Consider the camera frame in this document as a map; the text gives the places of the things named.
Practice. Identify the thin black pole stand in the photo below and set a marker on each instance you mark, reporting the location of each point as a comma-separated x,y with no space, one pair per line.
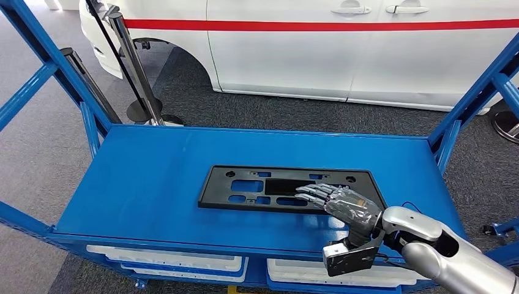
140,111

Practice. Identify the nested clear plastic bins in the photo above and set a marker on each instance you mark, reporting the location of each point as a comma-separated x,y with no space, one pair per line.
324,274

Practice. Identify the clear plastic storage bin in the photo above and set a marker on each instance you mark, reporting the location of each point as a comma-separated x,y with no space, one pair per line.
162,257
190,276

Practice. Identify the white car with red stripe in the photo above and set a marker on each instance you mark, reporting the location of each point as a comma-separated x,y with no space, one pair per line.
284,57

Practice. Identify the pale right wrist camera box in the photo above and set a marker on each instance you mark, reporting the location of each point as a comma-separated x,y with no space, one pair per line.
336,251

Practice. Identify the blue metal shelf rack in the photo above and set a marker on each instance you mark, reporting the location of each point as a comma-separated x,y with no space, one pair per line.
142,194

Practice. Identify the dark grey stanchion post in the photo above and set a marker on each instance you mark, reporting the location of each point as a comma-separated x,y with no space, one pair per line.
91,83

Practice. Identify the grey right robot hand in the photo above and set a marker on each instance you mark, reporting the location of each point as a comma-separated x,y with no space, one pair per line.
352,211

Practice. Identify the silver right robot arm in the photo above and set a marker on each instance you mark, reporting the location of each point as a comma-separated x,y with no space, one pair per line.
446,259

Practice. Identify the black plastic panel part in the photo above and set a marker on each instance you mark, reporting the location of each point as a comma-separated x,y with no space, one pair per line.
219,190

